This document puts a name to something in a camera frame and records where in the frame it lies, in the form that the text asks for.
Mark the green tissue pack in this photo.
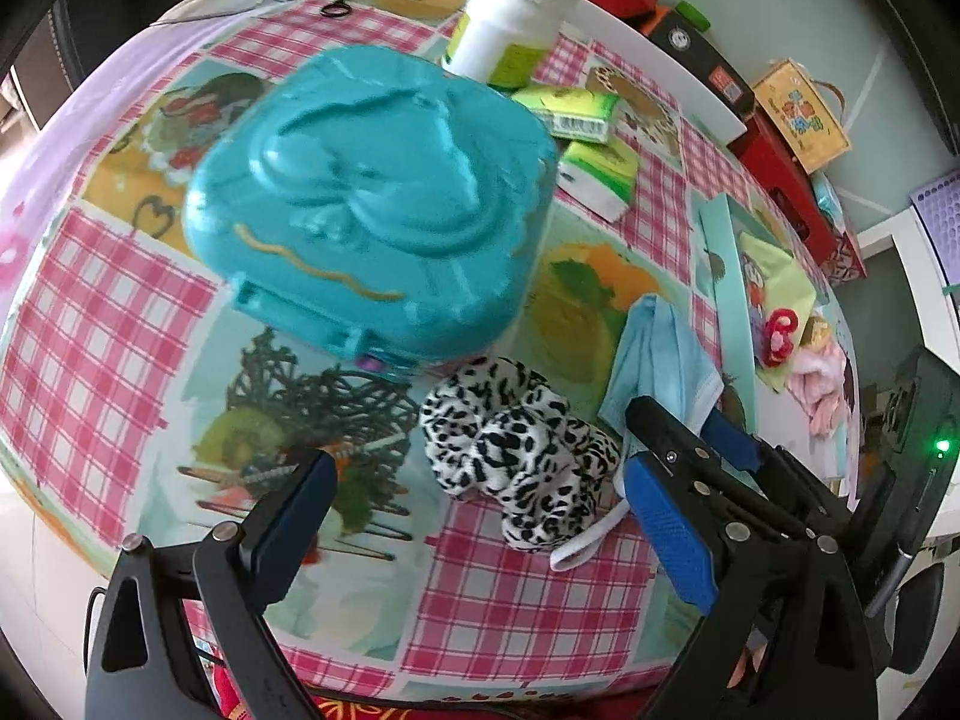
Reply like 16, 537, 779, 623
512, 84, 620, 142
556, 141, 640, 222

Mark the pink patterned box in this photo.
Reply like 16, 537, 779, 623
821, 229, 863, 286

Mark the white bottle with green label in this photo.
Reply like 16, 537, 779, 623
441, 0, 586, 87

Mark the teal plastic case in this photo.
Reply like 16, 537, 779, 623
182, 45, 560, 376

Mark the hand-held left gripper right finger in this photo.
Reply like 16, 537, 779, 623
622, 454, 880, 720

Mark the purple perforated basket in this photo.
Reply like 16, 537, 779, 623
909, 171, 960, 248

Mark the blue face mask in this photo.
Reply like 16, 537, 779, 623
550, 294, 725, 572

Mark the teal cardboard tray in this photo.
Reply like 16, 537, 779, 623
697, 193, 863, 511

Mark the white desk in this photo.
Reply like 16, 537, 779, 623
855, 206, 960, 361

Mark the leopard print cloth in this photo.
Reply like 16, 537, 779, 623
418, 356, 623, 554

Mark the wet wipes pack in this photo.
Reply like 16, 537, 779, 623
810, 172, 845, 230

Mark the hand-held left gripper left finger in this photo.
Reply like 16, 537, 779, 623
82, 448, 340, 720

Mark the red pink hair clip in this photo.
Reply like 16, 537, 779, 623
761, 307, 800, 365

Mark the yellow gift box with handle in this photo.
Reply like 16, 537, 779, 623
750, 60, 852, 172

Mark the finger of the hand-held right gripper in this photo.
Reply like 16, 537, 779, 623
625, 395, 815, 539
703, 406, 852, 520

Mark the black box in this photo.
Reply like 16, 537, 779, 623
649, 4, 757, 142

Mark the pink white fluffy towel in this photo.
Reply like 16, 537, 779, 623
787, 337, 848, 436

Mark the red box with slot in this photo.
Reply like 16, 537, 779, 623
731, 112, 837, 263

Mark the light green cloth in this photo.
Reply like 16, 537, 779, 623
739, 231, 816, 331

